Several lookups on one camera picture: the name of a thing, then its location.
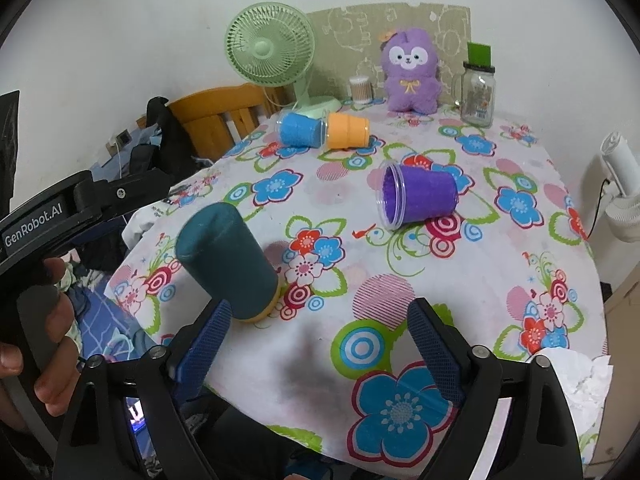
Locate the black bag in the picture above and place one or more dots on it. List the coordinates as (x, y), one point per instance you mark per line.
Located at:
(165, 135)

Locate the teal cup with yellow rim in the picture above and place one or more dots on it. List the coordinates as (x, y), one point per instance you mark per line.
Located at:
(225, 255)

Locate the glass jar mug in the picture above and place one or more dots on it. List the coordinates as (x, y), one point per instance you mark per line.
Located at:
(477, 95)

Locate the blue cup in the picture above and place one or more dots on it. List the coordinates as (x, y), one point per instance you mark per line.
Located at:
(300, 130)

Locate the purple plush toy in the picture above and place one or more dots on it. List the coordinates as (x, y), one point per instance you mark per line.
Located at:
(410, 90)

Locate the beige patterned cloth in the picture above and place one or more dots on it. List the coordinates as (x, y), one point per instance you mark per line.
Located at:
(350, 30)

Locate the floral tablecloth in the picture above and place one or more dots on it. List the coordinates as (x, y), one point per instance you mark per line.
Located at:
(350, 260)

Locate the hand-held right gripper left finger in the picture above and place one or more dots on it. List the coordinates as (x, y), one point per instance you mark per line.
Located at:
(212, 327)

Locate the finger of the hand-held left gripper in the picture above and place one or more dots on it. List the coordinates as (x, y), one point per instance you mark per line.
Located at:
(125, 192)

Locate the green card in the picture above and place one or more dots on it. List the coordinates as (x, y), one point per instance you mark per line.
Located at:
(480, 54)

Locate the cotton swab container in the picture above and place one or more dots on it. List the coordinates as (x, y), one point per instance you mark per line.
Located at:
(361, 91)

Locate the wooden chair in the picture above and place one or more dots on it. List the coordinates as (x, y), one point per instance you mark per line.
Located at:
(210, 110)

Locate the white printed cloth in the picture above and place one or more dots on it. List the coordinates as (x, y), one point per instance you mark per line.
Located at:
(150, 230)

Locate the cardboard box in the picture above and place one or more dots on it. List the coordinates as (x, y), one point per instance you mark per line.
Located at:
(620, 335)

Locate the person's left hand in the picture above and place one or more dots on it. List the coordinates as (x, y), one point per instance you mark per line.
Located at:
(57, 320)

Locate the white clip-on device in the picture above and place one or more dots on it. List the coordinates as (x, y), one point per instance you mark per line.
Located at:
(617, 160)

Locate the purple cup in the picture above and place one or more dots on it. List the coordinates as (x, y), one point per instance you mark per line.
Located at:
(425, 192)

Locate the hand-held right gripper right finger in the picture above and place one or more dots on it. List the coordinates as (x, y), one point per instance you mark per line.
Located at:
(434, 347)

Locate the blue patterned blanket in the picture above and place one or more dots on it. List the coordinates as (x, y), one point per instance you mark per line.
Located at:
(100, 310)

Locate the wall socket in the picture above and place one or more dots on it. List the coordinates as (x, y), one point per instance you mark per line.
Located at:
(123, 137)

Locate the green table fan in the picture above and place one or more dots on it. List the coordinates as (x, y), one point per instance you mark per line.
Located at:
(265, 45)

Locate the white tissue paper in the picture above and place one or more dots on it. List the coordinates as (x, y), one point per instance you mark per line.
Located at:
(585, 380)

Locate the orange cup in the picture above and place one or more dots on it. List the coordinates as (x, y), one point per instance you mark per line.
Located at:
(347, 131)

